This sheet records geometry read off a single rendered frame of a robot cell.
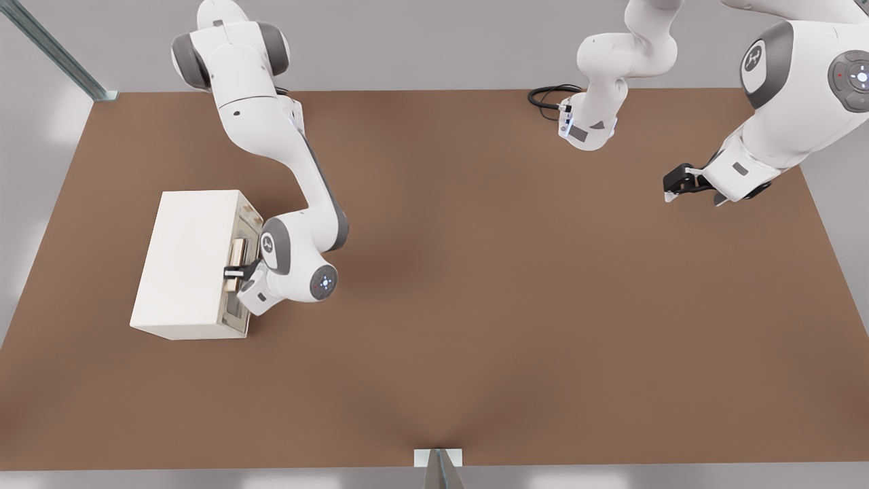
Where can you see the oven door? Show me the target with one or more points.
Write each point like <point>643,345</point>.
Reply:
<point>246,221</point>

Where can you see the white oven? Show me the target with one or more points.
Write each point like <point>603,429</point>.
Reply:
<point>183,261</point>

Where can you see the silver frame post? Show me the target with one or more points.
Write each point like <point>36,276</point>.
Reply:
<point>54,51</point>
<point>440,468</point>

